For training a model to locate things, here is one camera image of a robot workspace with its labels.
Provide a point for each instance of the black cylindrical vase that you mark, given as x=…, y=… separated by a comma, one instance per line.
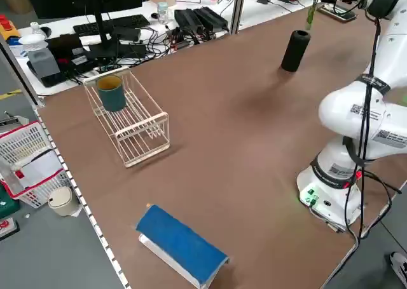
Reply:
x=294, y=54

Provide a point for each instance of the red flower bouquet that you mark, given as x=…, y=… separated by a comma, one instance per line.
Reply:
x=310, y=16

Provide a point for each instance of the aluminium frame post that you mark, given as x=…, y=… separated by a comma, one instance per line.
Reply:
x=238, y=9
x=22, y=79

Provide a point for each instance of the grey box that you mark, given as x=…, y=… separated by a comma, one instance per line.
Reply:
x=43, y=63

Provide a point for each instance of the white basket with red rim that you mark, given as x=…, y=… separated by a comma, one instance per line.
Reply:
x=19, y=143

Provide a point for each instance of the red button box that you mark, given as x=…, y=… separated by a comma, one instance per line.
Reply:
x=8, y=228

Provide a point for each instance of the black keyboard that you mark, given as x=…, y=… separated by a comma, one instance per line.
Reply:
x=111, y=23

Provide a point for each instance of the person's shoe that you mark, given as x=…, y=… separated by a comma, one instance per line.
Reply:
x=399, y=266

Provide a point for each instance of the small white bin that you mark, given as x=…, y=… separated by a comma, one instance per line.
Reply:
x=62, y=201

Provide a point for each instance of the clear water bottle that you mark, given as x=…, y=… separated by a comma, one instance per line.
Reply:
x=162, y=12

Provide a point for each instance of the black mouse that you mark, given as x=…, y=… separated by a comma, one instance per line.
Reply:
x=46, y=31

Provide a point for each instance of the teal cup with yellow inside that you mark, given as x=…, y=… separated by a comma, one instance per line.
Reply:
x=111, y=100

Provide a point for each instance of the black monitor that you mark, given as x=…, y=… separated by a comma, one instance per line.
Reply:
x=79, y=0

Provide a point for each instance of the black power adapter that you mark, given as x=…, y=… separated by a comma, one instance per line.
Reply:
x=187, y=19
x=211, y=17

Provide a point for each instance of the green box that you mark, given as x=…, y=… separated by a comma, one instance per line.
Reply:
x=8, y=206

